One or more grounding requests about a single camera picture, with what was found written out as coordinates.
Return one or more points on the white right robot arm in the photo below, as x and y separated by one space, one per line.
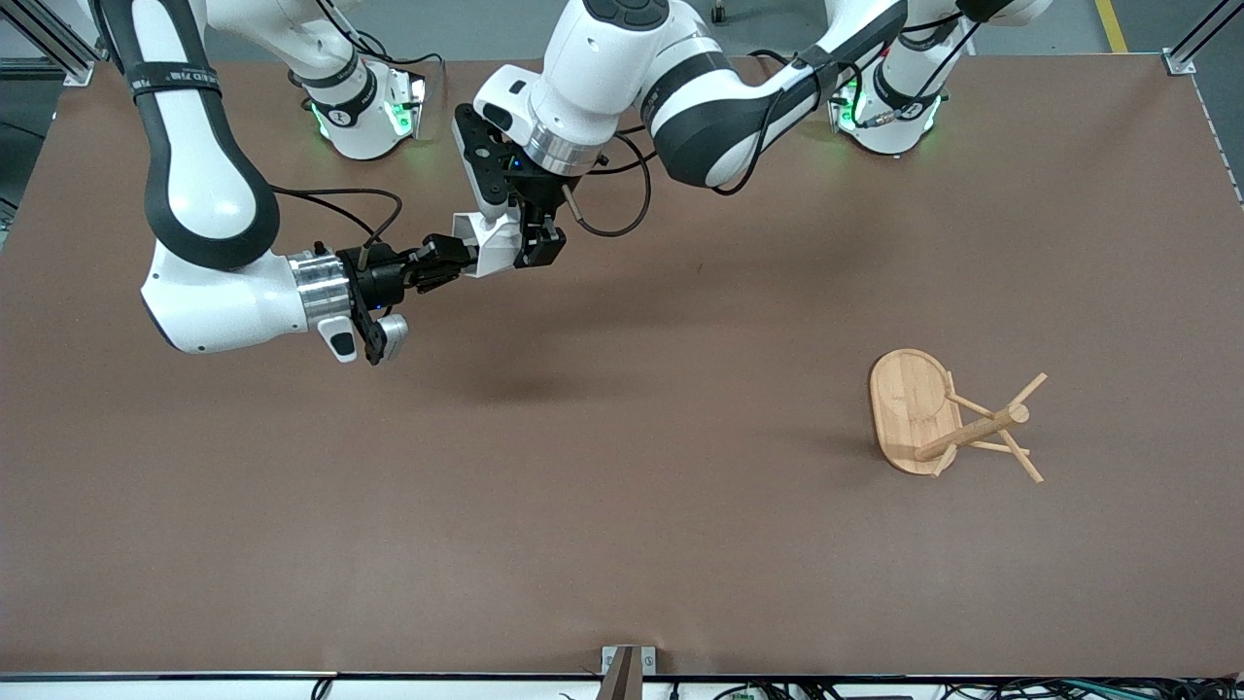
204 194

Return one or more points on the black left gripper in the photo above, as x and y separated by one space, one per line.
534 208

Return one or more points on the white faceted cup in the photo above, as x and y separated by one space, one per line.
491 248

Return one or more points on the brown table cover sheet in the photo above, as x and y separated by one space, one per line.
622 486

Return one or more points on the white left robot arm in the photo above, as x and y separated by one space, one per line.
603 68

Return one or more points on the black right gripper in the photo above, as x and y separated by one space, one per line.
382 279

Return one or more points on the aluminium frame profile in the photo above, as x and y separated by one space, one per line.
53 53
1191 49

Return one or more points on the wooden cup rack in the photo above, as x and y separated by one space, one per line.
909 408

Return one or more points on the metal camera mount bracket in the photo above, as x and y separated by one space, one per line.
627 671

